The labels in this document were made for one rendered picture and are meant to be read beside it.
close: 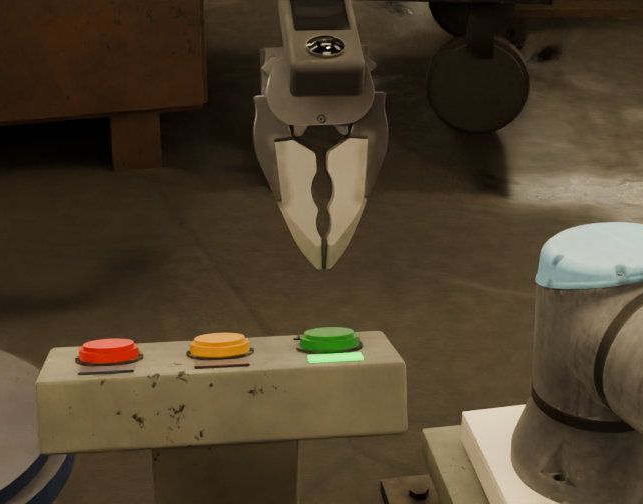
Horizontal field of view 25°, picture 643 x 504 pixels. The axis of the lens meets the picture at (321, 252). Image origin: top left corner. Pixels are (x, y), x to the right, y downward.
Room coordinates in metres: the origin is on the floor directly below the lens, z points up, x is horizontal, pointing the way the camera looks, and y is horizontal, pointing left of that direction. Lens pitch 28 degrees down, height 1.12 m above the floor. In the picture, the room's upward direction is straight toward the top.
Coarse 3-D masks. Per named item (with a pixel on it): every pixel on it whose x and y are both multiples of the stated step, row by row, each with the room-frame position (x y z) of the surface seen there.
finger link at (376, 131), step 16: (384, 96) 0.91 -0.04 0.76; (368, 112) 0.91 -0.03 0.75; (384, 112) 0.91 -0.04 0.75; (352, 128) 0.90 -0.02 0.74; (368, 128) 0.90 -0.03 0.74; (384, 128) 0.90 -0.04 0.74; (368, 144) 0.90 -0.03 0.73; (384, 144) 0.90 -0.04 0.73; (368, 160) 0.90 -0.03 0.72; (368, 176) 0.89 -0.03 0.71; (368, 192) 0.89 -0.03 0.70
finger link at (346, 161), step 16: (336, 144) 0.91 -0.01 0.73; (352, 144) 0.90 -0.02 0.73; (336, 160) 0.89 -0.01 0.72; (352, 160) 0.89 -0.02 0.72; (336, 176) 0.89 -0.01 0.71; (352, 176) 0.89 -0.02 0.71; (336, 192) 0.89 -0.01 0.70; (352, 192) 0.89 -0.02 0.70; (336, 208) 0.88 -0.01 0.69; (352, 208) 0.88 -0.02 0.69; (336, 224) 0.88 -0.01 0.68; (352, 224) 0.88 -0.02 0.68; (336, 240) 0.87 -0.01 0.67; (336, 256) 0.88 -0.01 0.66
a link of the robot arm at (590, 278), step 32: (608, 224) 1.38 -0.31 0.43; (640, 224) 1.38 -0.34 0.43; (544, 256) 1.32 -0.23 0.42; (576, 256) 1.30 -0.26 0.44; (608, 256) 1.29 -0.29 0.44; (640, 256) 1.29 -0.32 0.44; (544, 288) 1.31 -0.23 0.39; (576, 288) 1.27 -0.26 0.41; (608, 288) 1.26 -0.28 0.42; (640, 288) 1.26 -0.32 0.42; (544, 320) 1.30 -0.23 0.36; (576, 320) 1.27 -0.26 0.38; (608, 320) 1.24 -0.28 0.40; (544, 352) 1.30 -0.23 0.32; (576, 352) 1.25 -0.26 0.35; (544, 384) 1.30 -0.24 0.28; (576, 384) 1.26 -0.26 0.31; (576, 416) 1.26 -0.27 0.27; (608, 416) 1.25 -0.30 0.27
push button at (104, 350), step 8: (88, 344) 0.84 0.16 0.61; (96, 344) 0.84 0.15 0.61; (104, 344) 0.84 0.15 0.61; (112, 344) 0.84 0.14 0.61; (120, 344) 0.84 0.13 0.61; (128, 344) 0.84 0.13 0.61; (136, 344) 0.85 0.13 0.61; (80, 352) 0.83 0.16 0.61; (88, 352) 0.83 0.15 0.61; (96, 352) 0.83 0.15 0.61; (104, 352) 0.83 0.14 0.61; (112, 352) 0.83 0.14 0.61; (120, 352) 0.83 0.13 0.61; (128, 352) 0.83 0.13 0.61; (136, 352) 0.84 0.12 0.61; (88, 360) 0.82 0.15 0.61; (96, 360) 0.82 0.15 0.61; (104, 360) 0.82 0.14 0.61; (112, 360) 0.82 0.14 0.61; (120, 360) 0.82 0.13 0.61
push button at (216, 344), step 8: (200, 336) 0.86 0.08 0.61; (208, 336) 0.85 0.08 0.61; (216, 336) 0.85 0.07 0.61; (224, 336) 0.85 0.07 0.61; (232, 336) 0.85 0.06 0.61; (240, 336) 0.85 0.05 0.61; (192, 344) 0.84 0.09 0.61; (200, 344) 0.84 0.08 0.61; (208, 344) 0.83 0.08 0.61; (216, 344) 0.83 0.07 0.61; (224, 344) 0.83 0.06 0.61; (232, 344) 0.84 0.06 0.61; (240, 344) 0.84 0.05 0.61; (248, 344) 0.85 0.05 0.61; (192, 352) 0.84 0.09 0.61; (200, 352) 0.83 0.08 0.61; (208, 352) 0.83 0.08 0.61; (216, 352) 0.83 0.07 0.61; (224, 352) 0.83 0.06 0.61; (232, 352) 0.83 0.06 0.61; (240, 352) 0.83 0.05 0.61
